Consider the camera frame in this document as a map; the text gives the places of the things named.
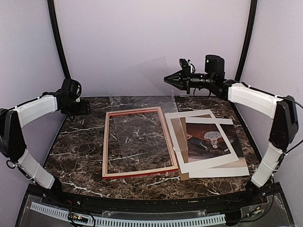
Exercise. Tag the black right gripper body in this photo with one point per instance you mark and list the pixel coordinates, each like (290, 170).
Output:
(198, 81)

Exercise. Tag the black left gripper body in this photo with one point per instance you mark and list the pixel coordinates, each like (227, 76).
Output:
(84, 109)

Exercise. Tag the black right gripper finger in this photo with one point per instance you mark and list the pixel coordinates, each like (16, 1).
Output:
(179, 84)
(177, 77)

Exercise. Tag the red wooden picture frame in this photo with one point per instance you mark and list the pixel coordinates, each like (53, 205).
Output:
(170, 146)

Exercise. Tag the clear acrylic sheet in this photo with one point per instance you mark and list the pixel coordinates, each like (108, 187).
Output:
(142, 86)

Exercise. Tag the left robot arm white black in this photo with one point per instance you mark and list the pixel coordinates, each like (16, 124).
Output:
(12, 143)

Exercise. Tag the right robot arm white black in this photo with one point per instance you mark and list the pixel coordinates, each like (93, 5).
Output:
(282, 110)

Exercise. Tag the white photo mat board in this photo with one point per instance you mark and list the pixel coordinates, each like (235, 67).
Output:
(203, 163)

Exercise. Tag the dark flower photo print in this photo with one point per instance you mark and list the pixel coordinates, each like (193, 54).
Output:
(204, 141)

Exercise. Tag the brown cardboard backing board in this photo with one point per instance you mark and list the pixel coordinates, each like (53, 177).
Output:
(177, 134)

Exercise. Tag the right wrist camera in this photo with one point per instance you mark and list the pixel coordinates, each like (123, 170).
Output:
(187, 65)

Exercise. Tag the right black corner post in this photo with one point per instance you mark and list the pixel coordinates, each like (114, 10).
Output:
(247, 39)

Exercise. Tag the black corner post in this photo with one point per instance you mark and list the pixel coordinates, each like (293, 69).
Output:
(247, 39)
(57, 38)

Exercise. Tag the left black corner post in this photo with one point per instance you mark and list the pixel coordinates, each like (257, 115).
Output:
(57, 38)

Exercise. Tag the black front table rail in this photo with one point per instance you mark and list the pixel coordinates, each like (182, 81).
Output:
(227, 203)

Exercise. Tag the white slotted cable duct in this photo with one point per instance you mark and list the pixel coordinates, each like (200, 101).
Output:
(94, 221)

